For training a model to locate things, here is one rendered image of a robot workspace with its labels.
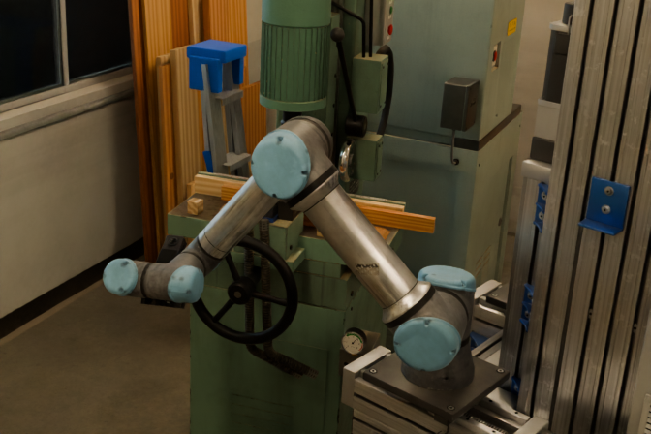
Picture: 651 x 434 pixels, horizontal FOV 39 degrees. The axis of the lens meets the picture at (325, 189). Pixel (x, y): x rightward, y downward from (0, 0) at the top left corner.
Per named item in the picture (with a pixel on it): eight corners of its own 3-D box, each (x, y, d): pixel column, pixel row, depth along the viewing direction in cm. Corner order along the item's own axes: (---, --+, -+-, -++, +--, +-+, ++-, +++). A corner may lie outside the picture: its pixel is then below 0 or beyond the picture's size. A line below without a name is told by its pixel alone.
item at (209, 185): (194, 193, 260) (194, 175, 258) (197, 190, 262) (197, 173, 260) (401, 226, 244) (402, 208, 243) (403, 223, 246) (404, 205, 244)
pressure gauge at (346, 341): (339, 357, 235) (341, 329, 232) (343, 351, 238) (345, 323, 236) (362, 362, 233) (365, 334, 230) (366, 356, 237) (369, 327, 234)
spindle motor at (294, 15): (249, 108, 236) (252, -15, 225) (272, 93, 252) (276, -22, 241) (314, 117, 231) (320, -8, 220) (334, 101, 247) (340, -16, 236)
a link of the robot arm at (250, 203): (317, 92, 185) (181, 242, 207) (299, 106, 176) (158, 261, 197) (357, 133, 186) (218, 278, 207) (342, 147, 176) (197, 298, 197)
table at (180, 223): (149, 247, 238) (148, 226, 235) (198, 207, 265) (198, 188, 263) (376, 288, 222) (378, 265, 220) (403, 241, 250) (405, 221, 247)
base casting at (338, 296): (188, 282, 249) (188, 251, 246) (263, 210, 301) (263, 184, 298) (347, 312, 237) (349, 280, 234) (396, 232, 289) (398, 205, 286)
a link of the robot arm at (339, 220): (481, 323, 178) (304, 105, 175) (469, 359, 165) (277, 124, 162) (434, 352, 184) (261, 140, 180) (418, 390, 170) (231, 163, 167)
